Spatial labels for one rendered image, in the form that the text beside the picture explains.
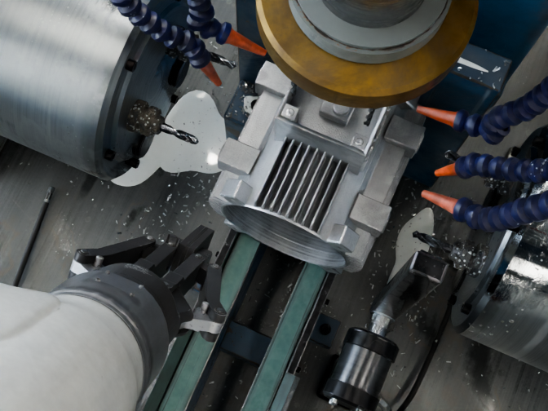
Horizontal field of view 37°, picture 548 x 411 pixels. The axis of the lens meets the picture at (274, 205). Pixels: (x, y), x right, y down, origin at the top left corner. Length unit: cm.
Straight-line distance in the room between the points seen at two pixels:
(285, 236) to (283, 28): 40
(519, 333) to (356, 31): 38
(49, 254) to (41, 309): 73
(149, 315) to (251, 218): 48
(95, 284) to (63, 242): 66
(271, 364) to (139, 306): 50
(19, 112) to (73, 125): 7
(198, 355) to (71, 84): 36
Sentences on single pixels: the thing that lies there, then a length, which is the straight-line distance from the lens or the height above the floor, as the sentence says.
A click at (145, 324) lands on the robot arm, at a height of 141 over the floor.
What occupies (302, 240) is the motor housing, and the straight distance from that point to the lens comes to 101.
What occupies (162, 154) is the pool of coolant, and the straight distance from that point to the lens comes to 120.
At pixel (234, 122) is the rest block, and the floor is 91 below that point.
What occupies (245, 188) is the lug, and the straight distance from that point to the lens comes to 88.
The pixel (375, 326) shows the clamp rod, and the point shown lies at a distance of 92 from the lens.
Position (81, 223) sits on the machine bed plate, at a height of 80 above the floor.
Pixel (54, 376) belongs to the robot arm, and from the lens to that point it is 42.
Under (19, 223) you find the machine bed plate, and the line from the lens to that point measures 121.
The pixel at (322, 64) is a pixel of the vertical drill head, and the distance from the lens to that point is 66.
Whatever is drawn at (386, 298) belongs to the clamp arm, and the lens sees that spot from 84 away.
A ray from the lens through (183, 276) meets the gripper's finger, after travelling 66.
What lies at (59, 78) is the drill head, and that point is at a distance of 88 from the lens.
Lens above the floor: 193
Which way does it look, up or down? 75 degrees down
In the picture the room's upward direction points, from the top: 5 degrees clockwise
